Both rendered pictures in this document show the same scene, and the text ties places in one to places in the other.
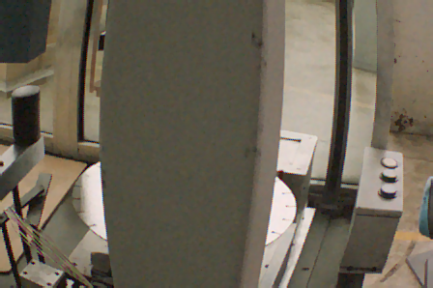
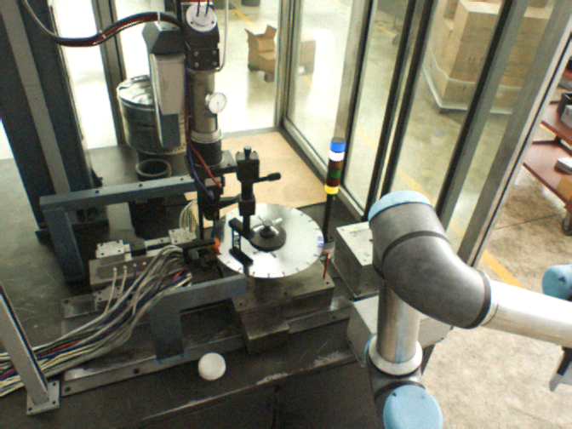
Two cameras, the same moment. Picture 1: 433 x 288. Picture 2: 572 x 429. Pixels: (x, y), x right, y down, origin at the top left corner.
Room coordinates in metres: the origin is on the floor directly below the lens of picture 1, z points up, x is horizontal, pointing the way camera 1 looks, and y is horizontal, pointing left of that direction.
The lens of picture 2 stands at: (0.25, -0.79, 1.83)
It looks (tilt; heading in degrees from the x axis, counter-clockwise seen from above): 38 degrees down; 52
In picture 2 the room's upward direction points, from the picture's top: 5 degrees clockwise
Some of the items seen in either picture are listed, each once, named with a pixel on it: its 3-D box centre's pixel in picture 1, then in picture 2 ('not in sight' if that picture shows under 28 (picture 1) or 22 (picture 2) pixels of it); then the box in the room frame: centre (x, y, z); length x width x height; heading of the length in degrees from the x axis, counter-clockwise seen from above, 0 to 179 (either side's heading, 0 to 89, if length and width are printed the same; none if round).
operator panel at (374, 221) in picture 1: (376, 209); (401, 323); (1.03, -0.33, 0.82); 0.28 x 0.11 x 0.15; 166
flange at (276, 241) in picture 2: not in sight; (267, 233); (0.83, 0.05, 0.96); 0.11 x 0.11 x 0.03
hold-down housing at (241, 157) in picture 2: not in sight; (247, 182); (0.75, 0.04, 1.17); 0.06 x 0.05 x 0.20; 157
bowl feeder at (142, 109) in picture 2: not in sight; (163, 129); (0.83, 0.84, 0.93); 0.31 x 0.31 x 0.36
